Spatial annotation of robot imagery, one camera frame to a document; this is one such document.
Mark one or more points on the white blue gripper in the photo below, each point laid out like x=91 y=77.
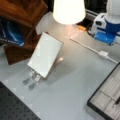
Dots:
x=105 y=31

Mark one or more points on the black drawer box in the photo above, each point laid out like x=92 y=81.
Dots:
x=106 y=99

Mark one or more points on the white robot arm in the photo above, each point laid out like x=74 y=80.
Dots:
x=112 y=13

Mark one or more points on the white lamp shade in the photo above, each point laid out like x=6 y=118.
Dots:
x=69 y=12

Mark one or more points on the white tilted panel board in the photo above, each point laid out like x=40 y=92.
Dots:
x=45 y=54

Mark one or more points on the brown wooden shelf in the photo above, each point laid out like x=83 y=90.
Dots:
x=27 y=14

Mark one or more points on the metal panel stand feet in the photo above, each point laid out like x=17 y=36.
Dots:
x=33 y=77

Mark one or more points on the aluminium frame rail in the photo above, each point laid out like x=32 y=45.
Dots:
x=90 y=15

